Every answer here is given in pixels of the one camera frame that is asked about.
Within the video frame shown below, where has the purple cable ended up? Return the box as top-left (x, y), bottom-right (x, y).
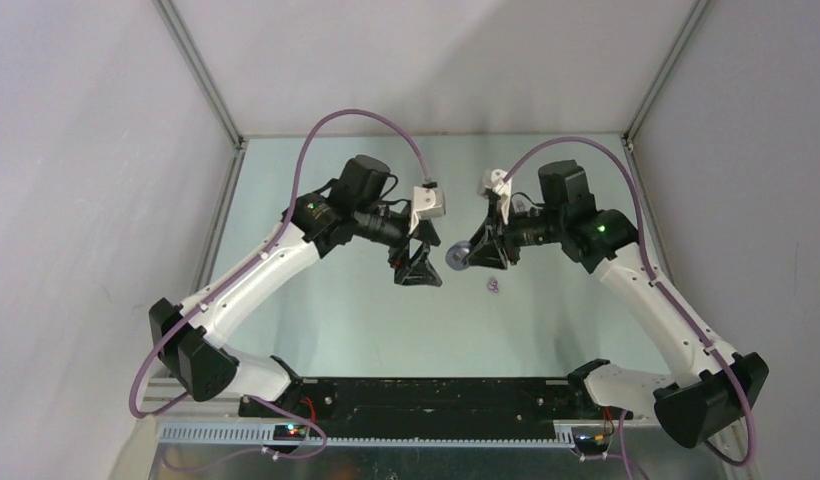
top-left (128, 109), bottom-right (439, 473)
top-left (502, 137), bottom-right (759, 480)

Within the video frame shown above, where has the aluminium frame rail front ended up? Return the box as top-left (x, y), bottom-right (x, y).
top-left (142, 375), bottom-right (704, 431)

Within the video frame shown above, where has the left aluminium corner post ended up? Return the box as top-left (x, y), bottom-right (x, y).
top-left (151, 0), bottom-right (246, 148)

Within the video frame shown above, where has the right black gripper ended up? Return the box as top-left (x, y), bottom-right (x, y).
top-left (463, 197), bottom-right (565, 270)

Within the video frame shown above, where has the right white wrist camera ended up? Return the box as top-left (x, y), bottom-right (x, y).
top-left (477, 169), bottom-right (512, 224)

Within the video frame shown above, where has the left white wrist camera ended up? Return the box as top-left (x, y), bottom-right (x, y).
top-left (409, 182), bottom-right (446, 232)

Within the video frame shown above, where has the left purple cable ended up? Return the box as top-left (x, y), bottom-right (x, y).
top-left (128, 109), bottom-right (439, 473)

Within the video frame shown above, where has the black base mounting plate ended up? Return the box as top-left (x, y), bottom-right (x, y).
top-left (275, 377), bottom-right (621, 441)

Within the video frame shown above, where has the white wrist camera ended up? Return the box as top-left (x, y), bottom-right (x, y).
top-left (409, 182), bottom-right (446, 232)
top-left (477, 169), bottom-right (512, 224)

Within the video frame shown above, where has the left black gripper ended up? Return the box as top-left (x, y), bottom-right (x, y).
top-left (354, 203), bottom-right (442, 286)

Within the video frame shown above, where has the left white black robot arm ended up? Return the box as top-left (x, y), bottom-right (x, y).
top-left (149, 155), bottom-right (445, 417)

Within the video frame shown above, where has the purple earbud charging case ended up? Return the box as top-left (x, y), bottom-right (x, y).
top-left (445, 241), bottom-right (471, 271)

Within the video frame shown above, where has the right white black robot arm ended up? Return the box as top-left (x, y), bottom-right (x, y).
top-left (450, 160), bottom-right (769, 448)

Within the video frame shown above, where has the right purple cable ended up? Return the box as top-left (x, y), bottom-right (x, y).
top-left (502, 137), bottom-right (759, 480)

